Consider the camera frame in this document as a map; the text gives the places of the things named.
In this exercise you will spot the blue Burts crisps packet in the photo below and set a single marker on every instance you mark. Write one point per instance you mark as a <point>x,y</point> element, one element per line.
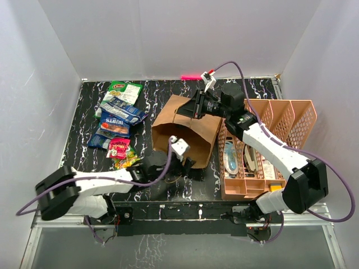
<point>113,125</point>

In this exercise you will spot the blue white toothbrush pack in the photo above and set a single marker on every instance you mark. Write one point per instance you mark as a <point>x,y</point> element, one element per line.
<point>230,159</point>

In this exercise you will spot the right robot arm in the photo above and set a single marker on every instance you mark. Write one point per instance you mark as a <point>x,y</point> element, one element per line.
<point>306,179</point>

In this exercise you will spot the pink red candy packet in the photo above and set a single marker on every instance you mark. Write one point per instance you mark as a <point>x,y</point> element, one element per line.
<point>117,148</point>

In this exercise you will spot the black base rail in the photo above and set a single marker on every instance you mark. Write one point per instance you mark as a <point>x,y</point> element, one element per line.
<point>177,218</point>

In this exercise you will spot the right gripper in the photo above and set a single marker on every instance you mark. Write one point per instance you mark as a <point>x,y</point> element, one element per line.
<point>194,108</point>

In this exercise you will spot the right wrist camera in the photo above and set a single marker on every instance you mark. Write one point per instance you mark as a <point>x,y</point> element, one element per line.
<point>209,80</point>

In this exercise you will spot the brown paper bag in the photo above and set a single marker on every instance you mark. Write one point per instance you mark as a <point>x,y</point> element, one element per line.
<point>200,134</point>

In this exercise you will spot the green white snack bag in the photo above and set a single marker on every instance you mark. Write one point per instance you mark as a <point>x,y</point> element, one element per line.
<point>126,92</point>

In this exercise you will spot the white card packet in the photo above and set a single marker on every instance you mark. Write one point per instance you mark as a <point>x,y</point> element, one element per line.
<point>269,170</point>

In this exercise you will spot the blue snack packet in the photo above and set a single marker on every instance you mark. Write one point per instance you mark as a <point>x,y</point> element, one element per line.
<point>100,139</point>

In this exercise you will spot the yellow eraser block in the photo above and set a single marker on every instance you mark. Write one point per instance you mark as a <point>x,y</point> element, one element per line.
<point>275,187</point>

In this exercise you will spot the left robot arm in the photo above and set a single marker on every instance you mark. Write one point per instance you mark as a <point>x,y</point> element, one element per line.
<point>68,191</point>

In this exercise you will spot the pink tape strip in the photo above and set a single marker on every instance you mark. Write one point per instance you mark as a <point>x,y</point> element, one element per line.
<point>190,77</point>

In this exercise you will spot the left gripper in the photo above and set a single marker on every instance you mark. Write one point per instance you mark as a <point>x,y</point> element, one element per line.
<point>181,168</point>

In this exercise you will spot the green yellow snack packet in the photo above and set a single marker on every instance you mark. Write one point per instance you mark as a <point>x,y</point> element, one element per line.
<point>129,160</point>

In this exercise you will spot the beige stapler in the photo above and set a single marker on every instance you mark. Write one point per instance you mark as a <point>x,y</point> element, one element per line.
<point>249,157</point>

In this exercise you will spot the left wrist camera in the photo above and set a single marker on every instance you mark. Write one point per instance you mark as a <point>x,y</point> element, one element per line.
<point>179,146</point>

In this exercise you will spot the dark blue nutrition-label packet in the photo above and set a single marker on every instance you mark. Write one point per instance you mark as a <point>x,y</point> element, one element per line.
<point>125,112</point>

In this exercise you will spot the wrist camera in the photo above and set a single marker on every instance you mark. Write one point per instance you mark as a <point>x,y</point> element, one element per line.
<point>209,80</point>
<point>179,146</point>

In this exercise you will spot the pink plastic desk organizer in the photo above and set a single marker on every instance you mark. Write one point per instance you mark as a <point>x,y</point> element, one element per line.
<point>291,121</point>

